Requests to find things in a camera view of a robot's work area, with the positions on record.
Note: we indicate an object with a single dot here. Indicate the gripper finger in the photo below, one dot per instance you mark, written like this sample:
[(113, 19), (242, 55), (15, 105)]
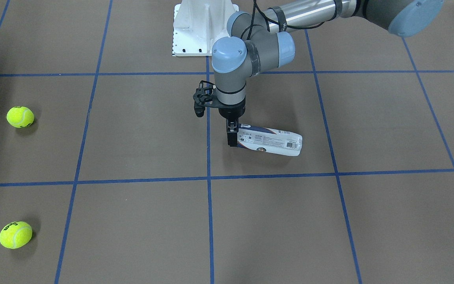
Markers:
[(232, 132)]

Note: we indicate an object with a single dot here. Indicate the clear tennis ball can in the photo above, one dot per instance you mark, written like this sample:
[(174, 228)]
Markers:
[(269, 140)]

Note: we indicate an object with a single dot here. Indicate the tennis ball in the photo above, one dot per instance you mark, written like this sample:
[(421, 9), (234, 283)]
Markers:
[(20, 117), (15, 234)]

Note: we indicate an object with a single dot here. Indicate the white pedestal column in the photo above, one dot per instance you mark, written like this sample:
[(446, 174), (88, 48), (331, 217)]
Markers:
[(198, 24)]

